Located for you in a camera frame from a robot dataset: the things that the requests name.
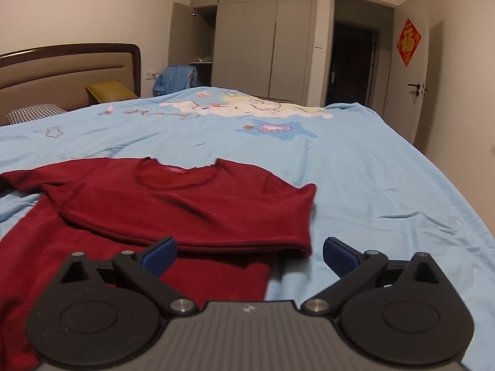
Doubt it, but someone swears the blue cloth on chair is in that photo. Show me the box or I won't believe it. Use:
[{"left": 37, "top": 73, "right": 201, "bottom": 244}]
[{"left": 153, "top": 66, "right": 199, "bottom": 97}]

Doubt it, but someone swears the red door decoration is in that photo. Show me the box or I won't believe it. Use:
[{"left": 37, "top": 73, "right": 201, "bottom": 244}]
[{"left": 396, "top": 18, "right": 422, "bottom": 68}]

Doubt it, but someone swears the dark red sweater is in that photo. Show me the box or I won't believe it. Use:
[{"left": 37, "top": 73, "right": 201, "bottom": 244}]
[{"left": 0, "top": 157, "right": 318, "bottom": 371}]

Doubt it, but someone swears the grey wardrobe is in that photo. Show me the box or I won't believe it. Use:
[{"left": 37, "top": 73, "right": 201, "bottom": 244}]
[{"left": 168, "top": 0, "right": 315, "bottom": 102}]

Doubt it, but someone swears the light blue printed bed sheet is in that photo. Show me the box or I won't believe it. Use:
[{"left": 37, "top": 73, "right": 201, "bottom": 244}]
[{"left": 0, "top": 87, "right": 495, "bottom": 371}]

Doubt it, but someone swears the yellow pillow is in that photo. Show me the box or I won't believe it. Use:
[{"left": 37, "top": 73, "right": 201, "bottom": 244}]
[{"left": 85, "top": 81, "right": 139, "bottom": 104}]

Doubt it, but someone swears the white room door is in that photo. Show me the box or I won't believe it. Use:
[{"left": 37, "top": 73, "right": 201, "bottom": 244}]
[{"left": 381, "top": 0, "right": 428, "bottom": 145}]

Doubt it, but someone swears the brown padded headboard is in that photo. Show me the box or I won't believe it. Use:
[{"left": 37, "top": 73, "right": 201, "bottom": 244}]
[{"left": 0, "top": 43, "right": 142, "bottom": 126}]

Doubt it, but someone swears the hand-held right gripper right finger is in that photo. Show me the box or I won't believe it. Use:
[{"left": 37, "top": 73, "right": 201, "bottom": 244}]
[{"left": 301, "top": 237, "right": 445, "bottom": 316}]

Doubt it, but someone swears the checkered pillow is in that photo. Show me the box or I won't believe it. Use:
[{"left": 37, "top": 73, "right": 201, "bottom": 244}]
[{"left": 6, "top": 103, "right": 68, "bottom": 125}]

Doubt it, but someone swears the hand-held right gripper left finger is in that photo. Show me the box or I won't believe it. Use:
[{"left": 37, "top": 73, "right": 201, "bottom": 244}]
[{"left": 58, "top": 237, "right": 199, "bottom": 316}]

